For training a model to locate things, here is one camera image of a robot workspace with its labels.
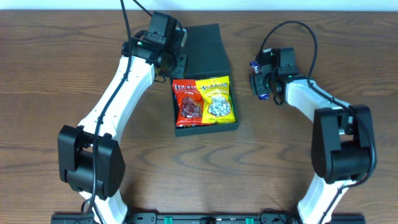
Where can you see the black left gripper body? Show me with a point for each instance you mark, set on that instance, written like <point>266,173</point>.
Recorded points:
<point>179,64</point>

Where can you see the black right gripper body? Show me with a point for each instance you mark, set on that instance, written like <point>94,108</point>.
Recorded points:
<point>256,83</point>

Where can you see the purple Dairy Milk bar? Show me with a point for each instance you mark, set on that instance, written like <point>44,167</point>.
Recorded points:
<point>259,81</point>

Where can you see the black gift box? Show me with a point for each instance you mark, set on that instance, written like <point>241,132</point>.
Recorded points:
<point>206,58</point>

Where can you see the red Maltesers bag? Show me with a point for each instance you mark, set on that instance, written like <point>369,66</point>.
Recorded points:
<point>190,103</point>

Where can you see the yellow nuts snack bag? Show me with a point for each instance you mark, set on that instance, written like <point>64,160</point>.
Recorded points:
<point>217,105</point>

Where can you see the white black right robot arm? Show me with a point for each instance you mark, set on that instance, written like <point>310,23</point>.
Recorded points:
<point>343,153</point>

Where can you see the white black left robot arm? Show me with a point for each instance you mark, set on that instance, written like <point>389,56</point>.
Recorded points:
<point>89,155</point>

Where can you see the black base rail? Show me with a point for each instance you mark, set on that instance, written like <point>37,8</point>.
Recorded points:
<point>152,218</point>

